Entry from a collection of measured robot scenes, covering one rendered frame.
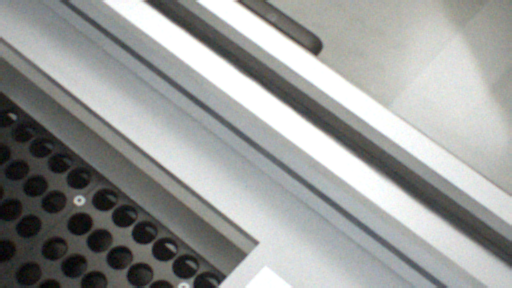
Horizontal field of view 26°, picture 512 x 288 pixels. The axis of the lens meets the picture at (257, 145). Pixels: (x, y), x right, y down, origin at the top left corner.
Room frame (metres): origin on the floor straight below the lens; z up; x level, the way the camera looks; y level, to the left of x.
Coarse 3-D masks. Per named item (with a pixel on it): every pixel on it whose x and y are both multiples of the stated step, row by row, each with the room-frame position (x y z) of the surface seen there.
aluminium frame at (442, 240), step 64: (64, 0) 0.34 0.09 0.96; (128, 0) 0.31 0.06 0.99; (128, 64) 0.30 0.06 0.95; (192, 64) 0.28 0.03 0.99; (256, 64) 0.27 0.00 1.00; (256, 128) 0.24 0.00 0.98; (320, 128) 0.24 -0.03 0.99; (320, 192) 0.22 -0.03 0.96; (384, 192) 0.21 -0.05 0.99; (384, 256) 0.19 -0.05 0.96; (448, 256) 0.18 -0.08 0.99
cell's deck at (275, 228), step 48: (0, 0) 0.35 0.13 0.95; (0, 48) 0.33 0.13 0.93; (48, 48) 0.32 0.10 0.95; (96, 48) 0.32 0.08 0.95; (96, 96) 0.29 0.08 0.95; (144, 96) 0.29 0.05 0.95; (144, 144) 0.26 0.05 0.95; (192, 144) 0.26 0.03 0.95; (192, 192) 0.24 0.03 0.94; (240, 192) 0.23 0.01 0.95; (288, 192) 0.23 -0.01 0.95; (240, 240) 0.22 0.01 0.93; (288, 240) 0.21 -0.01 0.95; (336, 240) 0.21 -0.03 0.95
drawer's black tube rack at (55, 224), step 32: (0, 160) 0.30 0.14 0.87; (0, 192) 0.28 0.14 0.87; (32, 192) 0.28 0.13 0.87; (64, 192) 0.26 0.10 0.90; (0, 224) 0.24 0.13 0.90; (32, 224) 0.26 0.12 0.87; (64, 224) 0.24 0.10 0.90; (96, 224) 0.24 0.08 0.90; (128, 224) 0.25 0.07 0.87; (0, 256) 0.24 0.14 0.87; (32, 256) 0.23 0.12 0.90; (64, 256) 0.22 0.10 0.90; (96, 256) 0.22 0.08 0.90; (128, 256) 0.24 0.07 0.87; (160, 256) 0.24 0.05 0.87
